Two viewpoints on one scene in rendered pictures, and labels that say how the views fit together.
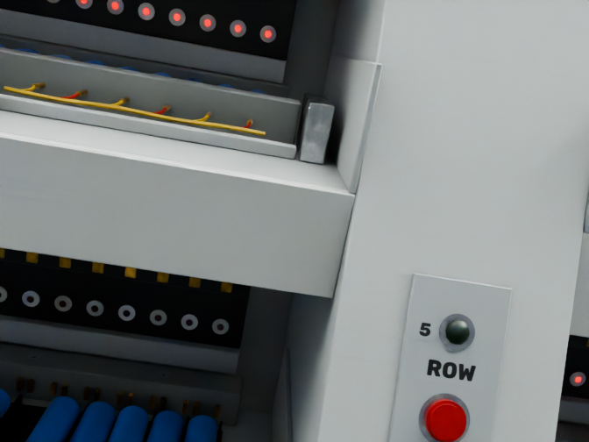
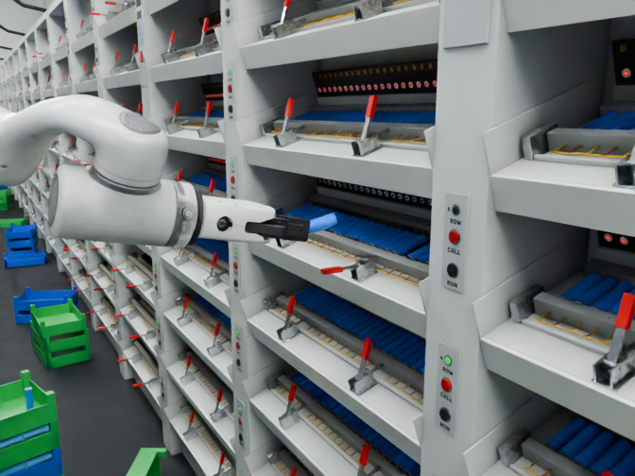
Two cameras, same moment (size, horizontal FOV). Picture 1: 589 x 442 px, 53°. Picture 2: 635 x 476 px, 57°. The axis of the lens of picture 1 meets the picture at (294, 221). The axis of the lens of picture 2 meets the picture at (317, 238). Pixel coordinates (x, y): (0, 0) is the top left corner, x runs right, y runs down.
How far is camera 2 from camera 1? 0.68 m
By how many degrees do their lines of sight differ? 65
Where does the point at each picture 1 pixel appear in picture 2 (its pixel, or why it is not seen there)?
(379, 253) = (438, 186)
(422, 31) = (444, 113)
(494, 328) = (465, 209)
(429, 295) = (449, 198)
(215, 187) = (406, 169)
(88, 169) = (385, 167)
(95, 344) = not seen: hidden behind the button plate
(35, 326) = not seen: hidden behind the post
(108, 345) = not seen: hidden behind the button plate
